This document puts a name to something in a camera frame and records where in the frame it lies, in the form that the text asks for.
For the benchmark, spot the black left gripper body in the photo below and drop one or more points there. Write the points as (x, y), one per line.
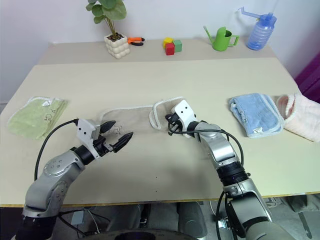
(102, 146)

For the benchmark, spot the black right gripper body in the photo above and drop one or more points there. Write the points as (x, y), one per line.
(173, 121)

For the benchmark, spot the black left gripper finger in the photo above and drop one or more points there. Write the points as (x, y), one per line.
(108, 126)
(122, 142)

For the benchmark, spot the beige towel with white trim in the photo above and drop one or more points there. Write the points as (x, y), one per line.
(140, 116)

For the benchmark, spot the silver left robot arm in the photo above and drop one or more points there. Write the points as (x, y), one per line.
(53, 175)

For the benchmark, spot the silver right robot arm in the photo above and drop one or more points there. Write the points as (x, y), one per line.
(231, 175)

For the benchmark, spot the green towel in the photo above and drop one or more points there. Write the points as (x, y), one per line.
(37, 117)

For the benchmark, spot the blue towel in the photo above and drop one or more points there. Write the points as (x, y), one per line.
(257, 115)

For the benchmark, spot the pink towel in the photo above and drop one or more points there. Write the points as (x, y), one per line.
(301, 116)

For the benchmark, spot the red block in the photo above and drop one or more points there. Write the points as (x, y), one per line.
(170, 49)

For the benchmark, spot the grey box under table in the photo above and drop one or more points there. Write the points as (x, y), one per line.
(78, 217)

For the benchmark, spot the green block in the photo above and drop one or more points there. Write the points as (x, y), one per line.
(178, 46)

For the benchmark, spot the white bubble plant pot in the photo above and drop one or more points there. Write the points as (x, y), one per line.
(117, 46)

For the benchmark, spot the yellow block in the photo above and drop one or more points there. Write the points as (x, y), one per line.
(168, 41)

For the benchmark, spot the orange and black pliers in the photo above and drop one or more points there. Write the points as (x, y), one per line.
(135, 41)

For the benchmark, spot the dark rounded robot torso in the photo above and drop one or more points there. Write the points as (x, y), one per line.
(140, 235)

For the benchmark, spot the green watering can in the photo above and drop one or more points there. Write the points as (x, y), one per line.
(222, 38)

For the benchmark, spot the green potted plant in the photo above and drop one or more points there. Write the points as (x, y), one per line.
(108, 15)

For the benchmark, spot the blue spray bottle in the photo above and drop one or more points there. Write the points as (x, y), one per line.
(261, 31)

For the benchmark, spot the magenta object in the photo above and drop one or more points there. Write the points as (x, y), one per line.
(308, 78)

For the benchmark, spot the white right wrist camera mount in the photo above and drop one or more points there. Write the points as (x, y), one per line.
(184, 112)

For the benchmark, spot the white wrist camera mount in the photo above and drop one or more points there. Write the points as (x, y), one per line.
(86, 130)
(184, 112)

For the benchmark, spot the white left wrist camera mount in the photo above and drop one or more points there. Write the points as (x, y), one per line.
(86, 130)

